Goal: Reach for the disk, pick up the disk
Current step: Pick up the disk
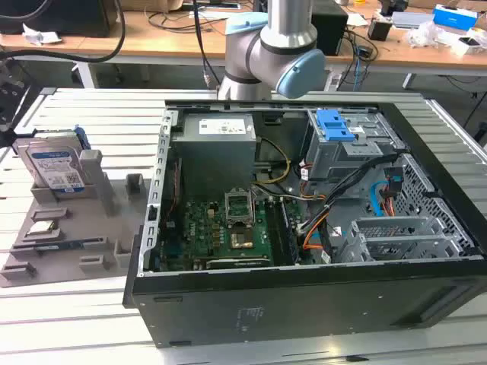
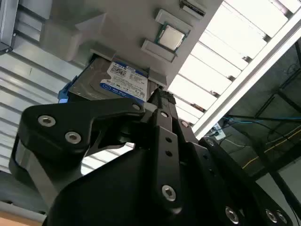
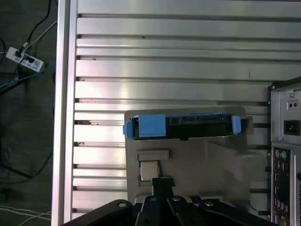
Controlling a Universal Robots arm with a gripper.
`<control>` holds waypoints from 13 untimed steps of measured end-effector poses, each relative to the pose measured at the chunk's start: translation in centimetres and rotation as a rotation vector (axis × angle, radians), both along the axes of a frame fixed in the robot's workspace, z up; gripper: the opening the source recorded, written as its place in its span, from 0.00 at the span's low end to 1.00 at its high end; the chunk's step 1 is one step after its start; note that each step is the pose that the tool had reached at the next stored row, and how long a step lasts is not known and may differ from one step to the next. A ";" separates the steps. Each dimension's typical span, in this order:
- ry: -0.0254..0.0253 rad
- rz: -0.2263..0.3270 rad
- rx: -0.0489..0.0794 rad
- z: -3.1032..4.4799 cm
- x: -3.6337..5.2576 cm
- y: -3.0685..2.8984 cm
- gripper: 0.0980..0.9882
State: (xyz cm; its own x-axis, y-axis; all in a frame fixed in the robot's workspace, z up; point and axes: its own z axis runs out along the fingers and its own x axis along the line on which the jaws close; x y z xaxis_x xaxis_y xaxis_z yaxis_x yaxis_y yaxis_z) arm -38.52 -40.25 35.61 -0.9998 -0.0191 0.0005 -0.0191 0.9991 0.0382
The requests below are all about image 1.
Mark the wide black device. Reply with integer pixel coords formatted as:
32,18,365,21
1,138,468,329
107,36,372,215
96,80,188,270
0,0,119,38

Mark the flat silver device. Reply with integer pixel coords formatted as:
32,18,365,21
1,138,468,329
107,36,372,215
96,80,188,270
391,11,434,30

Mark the orange flat wire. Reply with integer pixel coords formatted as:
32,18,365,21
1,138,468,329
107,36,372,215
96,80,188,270
302,212,332,251

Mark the CPU socket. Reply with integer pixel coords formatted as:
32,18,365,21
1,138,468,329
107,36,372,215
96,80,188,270
228,226,255,250

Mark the silver CPU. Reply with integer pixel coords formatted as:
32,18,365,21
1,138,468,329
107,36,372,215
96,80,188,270
29,220,58,233

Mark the grey metal drive cage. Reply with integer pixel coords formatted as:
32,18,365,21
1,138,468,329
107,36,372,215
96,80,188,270
304,108,404,187

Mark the thick black hose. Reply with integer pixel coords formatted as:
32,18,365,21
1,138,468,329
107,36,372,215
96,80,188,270
0,0,126,64

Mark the large black box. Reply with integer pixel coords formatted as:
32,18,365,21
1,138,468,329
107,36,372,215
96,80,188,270
310,2,349,57

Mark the black graphics card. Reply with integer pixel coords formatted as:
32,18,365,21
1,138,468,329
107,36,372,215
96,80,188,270
193,255,273,271

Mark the wooden desk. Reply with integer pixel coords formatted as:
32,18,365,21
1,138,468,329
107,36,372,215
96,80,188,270
0,7,487,90

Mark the grey power supply unit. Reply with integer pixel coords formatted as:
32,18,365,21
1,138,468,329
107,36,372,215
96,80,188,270
170,113,259,198

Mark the RAM stick with blue label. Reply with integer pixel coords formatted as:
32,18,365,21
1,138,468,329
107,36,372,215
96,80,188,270
33,240,89,252

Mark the crumpled white paper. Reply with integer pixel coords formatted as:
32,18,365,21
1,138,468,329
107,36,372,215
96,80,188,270
21,23,62,46

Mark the blue flat wire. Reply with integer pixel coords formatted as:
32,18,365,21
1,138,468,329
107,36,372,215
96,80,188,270
368,181,393,218

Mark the blue plastic latch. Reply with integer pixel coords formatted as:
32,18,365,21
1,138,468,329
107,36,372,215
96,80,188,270
315,109,357,142

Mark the blue cardboard box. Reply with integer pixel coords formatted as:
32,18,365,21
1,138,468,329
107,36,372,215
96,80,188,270
432,3,479,28

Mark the clear plastic bag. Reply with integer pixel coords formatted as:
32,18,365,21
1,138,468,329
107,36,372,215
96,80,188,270
405,21,463,49

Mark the grey plastic parts rack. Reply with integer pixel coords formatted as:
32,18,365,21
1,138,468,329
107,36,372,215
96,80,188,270
0,149,149,289

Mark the dark RAM stick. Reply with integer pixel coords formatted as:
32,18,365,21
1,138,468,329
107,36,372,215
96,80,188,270
280,201,301,265

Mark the thin black cable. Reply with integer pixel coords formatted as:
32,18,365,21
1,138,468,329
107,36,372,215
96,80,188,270
192,0,221,90

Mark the black cable bundle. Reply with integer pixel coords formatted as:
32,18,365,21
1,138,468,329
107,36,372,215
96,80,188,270
300,151,410,263

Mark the green motherboard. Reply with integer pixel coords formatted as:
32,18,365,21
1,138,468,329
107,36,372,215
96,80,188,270
158,197,301,271

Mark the metal socket cover frame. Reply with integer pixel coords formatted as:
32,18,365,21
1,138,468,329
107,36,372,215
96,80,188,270
224,188,255,227

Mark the power wire with black plug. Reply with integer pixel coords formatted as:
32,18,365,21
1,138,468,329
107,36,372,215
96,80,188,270
382,167,406,217

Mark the hard disk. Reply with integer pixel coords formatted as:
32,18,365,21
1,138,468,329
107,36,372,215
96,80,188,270
14,124,92,199

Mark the grey metal disk bay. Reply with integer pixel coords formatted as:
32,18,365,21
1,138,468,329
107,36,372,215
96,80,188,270
334,215,463,264

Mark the yellow and black wire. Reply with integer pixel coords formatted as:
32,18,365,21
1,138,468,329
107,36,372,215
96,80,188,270
253,136,292,187

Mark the white power strip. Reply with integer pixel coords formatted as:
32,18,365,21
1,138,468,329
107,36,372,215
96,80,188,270
325,68,343,92

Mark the small white box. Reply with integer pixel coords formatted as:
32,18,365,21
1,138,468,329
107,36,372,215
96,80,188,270
450,36,486,57

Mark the black open PC case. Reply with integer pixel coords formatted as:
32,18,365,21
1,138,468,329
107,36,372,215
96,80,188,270
121,99,487,348

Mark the small black cube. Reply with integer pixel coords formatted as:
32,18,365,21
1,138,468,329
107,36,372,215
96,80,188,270
367,18,393,42

